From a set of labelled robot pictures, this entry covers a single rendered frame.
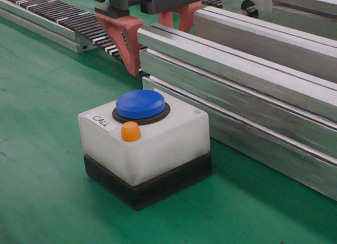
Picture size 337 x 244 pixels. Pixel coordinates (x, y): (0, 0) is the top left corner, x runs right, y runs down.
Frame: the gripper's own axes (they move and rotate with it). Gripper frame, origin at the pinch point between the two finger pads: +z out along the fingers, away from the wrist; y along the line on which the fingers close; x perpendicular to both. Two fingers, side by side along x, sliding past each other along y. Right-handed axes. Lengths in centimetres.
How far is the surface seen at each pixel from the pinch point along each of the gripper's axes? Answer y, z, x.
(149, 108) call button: -13.6, -5.0, -19.2
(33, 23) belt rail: -1.5, 1.2, 28.9
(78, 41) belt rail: -1.5, 0.7, 15.1
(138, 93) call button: -12.7, -5.3, -16.4
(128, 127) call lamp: -16.5, -5.0, -20.6
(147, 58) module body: -5.2, -3.5, -6.8
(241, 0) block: 13.8, -3.8, 0.0
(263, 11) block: 13.8, -3.2, -3.8
